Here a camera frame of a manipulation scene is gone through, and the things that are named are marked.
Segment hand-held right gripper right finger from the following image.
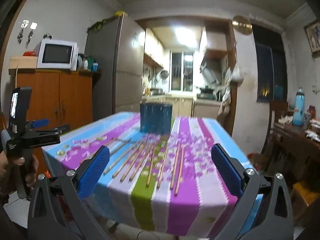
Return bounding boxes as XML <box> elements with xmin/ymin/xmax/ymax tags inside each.
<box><xmin>211</xmin><ymin>144</ymin><xmax>294</xmax><ymax>240</ymax></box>

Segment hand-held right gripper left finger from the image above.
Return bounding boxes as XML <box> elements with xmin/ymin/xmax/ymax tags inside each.
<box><xmin>27</xmin><ymin>145</ymin><xmax>111</xmax><ymax>240</ymax></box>

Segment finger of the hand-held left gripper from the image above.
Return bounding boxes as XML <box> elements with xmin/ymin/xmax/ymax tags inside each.
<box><xmin>24</xmin><ymin>123</ymin><xmax>71</xmax><ymax>148</ymax></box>
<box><xmin>25</xmin><ymin>119</ymin><xmax>50</xmax><ymax>132</ymax></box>

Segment set of wooden chopsticks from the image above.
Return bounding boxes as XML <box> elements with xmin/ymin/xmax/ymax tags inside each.
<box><xmin>102</xmin><ymin>136</ymin><xmax>186</xmax><ymax>195</ymax></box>

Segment blue perforated utensil holder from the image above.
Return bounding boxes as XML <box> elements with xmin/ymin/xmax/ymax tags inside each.
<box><xmin>139</xmin><ymin>102</ymin><xmax>173</xmax><ymax>134</ymax></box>

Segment person's left hand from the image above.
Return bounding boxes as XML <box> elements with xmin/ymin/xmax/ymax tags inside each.
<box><xmin>0</xmin><ymin>152</ymin><xmax>40</xmax><ymax>189</ymax></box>

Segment red floor basin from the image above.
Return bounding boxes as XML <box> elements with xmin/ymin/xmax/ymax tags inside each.
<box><xmin>247</xmin><ymin>152</ymin><xmax>267</xmax><ymax>171</ymax></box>

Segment orange wooden cabinet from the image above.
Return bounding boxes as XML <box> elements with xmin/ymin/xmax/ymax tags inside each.
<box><xmin>9</xmin><ymin>68</ymin><xmax>102</xmax><ymax>160</ymax></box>

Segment floral striped tablecloth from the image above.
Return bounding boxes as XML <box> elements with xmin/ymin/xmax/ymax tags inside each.
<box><xmin>41</xmin><ymin>111</ymin><xmax>263</xmax><ymax>238</ymax></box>

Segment beige cardboard box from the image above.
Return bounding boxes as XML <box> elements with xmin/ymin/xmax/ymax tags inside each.
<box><xmin>10</xmin><ymin>56</ymin><xmax>38</xmax><ymax>69</ymax></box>

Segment white microwave oven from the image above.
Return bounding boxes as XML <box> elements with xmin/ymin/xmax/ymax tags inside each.
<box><xmin>37</xmin><ymin>39</ymin><xmax>78</xmax><ymax>72</ymax></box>

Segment hanging towels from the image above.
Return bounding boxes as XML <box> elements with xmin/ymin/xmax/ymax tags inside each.
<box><xmin>217</xmin><ymin>84</ymin><xmax>232</xmax><ymax>116</ymax></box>

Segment wooden chair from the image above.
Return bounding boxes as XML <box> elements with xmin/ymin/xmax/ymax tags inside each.
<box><xmin>264</xmin><ymin>100</ymin><xmax>291</xmax><ymax>172</ymax></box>

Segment kitchen base cabinets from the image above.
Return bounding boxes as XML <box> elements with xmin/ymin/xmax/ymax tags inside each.
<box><xmin>142</xmin><ymin>94</ymin><xmax>223</xmax><ymax>118</ymax></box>

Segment dark wooden dining table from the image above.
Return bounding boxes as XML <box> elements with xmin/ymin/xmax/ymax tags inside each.
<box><xmin>272</xmin><ymin>119</ymin><xmax>320</xmax><ymax>183</ymax></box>

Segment brown door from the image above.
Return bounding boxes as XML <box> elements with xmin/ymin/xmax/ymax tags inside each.
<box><xmin>0</xmin><ymin>0</ymin><xmax>30</xmax><ymax>85</ymax></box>

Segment orange stool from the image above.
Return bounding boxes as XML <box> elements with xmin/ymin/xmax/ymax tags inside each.
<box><xmin>289</xmin><ymin>180</ymin><xmax>320</xmax><ymax>227</ymax></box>

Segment blue thermos bottle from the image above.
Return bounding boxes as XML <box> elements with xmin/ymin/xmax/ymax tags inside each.
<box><xmin>292</xmin><ymin>88</ymin><xmax>306</xmax><ymax>126</ymax></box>

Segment white plastic bag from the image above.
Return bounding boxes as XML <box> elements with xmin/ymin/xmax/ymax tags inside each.
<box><xmin>230</xmin><ymin>64</ymin><xmax>244</xmax><ymax>83</ymax></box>

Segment steel range hood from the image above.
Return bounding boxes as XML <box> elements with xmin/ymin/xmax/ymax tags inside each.
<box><xmin>199</xmin><ymin>57</ymin><xmax>218</xmax><ymax>85</ymax></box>

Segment grey refrigerator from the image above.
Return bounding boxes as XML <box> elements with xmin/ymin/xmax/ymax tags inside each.
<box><xmin>84</xmin><ymin>14</ymin><xmax>146</xmax><ymax>117</ymax></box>

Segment kitchen window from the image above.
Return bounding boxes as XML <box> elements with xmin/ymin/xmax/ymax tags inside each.
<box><xmin>170</xmin><ymin>51</ymin><xmax>194</xmax><ymax>92</ymax></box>

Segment dark barred window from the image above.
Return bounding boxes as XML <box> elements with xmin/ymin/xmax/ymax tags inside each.
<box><xmin>252</xmin><ymin>24</ymin><xmax>286</xmax><ymax>103</ymax></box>

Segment green cloth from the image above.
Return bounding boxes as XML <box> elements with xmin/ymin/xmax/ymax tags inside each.
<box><xmin>87</xmin><ymin>17</ymin><xmax>116</xmax><ymax>32</ymax></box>

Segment ceiling light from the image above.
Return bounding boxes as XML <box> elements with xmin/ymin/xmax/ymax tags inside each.
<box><xmin>174</xmin><ymin>27</ymin><xmax>198</xmax><ymax>46</ymax></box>

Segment framed picture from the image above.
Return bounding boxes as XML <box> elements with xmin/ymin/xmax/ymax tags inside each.
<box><xmin>303</xmin><ymin>20</ymin><xmax>320</xmax><ymax>55</ymax></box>

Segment wooden door frame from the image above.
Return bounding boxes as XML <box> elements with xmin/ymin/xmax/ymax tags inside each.
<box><xmin>134</xmin><ymin>17</ymin><xmax>237</xmax><ymax>137</ymax></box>

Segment kitchen wall cabinets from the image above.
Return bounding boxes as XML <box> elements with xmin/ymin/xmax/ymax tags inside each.
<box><xmin>144</xmin><ymin>29</ymin><xmax>167</xmax><ymax>68</ymax></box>

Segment round gold wall plate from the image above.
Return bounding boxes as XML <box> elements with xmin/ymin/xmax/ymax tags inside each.
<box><xmin>232</xmin><ymin>15</ymin><xmax>252</xmax><ymax>35</ymax></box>

